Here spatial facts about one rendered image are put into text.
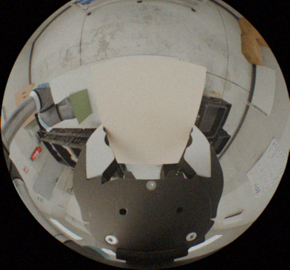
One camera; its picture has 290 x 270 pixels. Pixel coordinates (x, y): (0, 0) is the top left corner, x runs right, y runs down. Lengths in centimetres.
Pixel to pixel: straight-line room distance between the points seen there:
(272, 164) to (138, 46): 325
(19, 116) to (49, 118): 22
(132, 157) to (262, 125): 261
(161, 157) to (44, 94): 56
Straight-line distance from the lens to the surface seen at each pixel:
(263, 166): 270
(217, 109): 111
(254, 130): 269
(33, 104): 52
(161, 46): 130
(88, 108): 64
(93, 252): 27
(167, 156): 15
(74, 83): 72
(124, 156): 15
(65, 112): 56
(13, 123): 47
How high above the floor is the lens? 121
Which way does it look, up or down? 58 degrees down
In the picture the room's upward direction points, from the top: 180 degrees counter-clockwise
